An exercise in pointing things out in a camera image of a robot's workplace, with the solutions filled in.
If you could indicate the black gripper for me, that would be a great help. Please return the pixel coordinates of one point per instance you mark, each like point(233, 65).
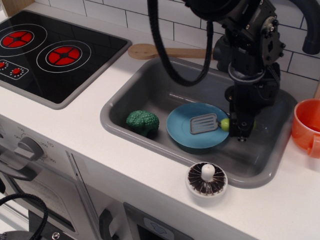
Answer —
point(250, 95)

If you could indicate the green handled grey spatula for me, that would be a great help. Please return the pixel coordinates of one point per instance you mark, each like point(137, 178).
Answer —
point(209, 122)

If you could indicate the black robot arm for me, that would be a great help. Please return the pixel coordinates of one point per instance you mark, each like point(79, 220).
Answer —
point(249, 49)

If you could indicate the blue plate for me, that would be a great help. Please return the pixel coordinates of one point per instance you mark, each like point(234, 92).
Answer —
point(178, 127)

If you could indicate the grey sink basin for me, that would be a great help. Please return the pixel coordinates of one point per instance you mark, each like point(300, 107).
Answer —
point(247, 164)

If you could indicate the toy mushroom slice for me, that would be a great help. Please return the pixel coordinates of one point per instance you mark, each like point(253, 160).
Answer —
point(206, 183)

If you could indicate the orange cup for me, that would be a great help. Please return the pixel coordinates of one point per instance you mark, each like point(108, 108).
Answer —
point(306, 126)

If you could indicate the black faucet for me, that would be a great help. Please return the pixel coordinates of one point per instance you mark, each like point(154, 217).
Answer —
point(311, 45)

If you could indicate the green toy broccoli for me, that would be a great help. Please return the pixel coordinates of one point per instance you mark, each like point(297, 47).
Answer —
point(143, 122)

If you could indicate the wooden spoon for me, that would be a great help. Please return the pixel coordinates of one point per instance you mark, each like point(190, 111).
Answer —
point(144, 51)

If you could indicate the black toy stove top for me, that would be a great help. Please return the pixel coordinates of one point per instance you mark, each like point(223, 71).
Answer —
point(51, 61)

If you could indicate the toy oven door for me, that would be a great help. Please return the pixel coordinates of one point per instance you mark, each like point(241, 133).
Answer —
point(57, 185)

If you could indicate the grey oven knob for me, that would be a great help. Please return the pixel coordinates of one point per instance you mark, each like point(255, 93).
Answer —
point(28, 149)

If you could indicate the grey cabinet handle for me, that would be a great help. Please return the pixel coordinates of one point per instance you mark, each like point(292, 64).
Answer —
point(105, 219)

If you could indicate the grey oven door handle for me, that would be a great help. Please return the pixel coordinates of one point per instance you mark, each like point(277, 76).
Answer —
point(16, 167)

